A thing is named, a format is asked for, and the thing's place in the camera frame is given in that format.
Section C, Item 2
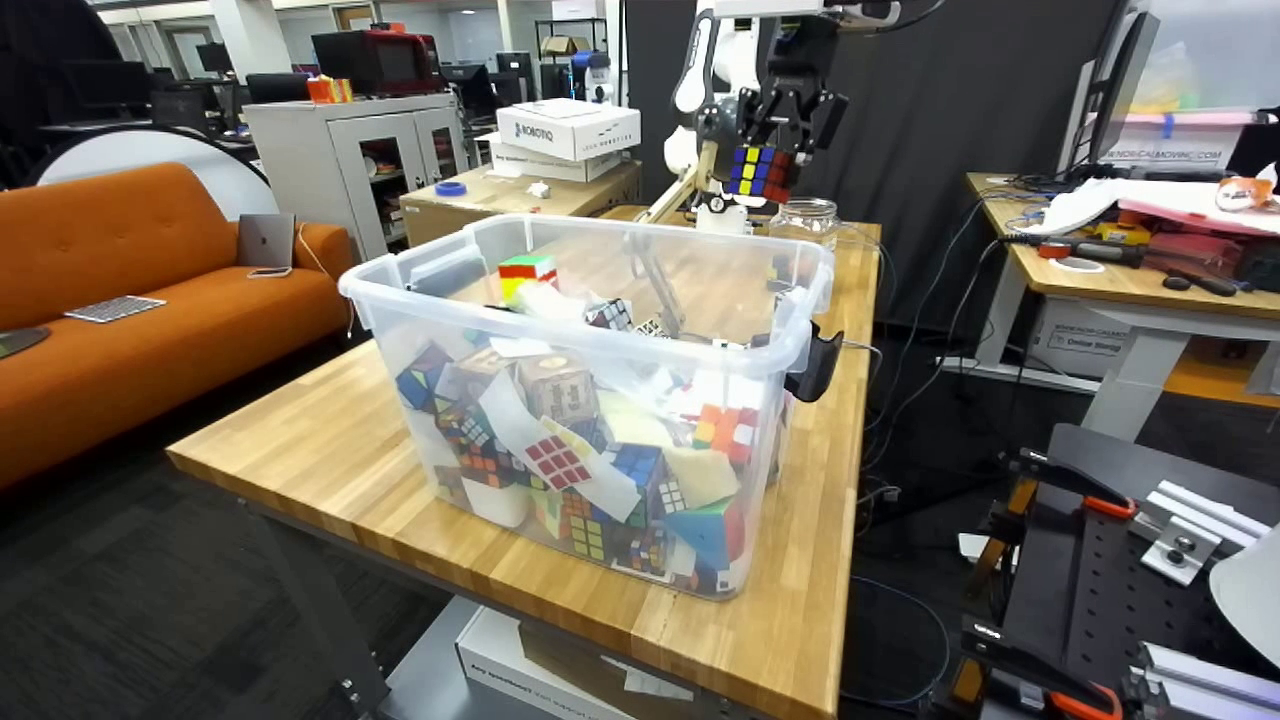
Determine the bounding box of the side desk with clutter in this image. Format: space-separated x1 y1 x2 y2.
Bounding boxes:
939 170 1280 439

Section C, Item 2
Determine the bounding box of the orange sofa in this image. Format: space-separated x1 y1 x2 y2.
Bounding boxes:
0 162 357 489

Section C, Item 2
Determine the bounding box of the black bin latch handle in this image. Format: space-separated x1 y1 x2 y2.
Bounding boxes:
786 332 845 402

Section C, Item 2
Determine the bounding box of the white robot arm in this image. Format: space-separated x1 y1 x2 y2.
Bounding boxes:
664 0 943 170

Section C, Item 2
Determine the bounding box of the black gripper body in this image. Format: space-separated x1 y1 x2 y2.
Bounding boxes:
745 14 848 148

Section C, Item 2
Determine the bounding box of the multicolour Rubik's cube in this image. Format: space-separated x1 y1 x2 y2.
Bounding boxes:
725 145 798 205

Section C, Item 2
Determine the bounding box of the computer monitor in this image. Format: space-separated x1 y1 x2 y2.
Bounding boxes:
1057 4 1162 184

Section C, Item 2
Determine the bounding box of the white cardboard box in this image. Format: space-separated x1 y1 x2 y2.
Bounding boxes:
497 95 639 160

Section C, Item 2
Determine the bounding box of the clear plastic storage bin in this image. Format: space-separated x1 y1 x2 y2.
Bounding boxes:
340 217 838 597

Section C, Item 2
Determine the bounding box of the white metal cabinet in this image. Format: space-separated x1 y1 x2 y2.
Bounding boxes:
244 93 467 256

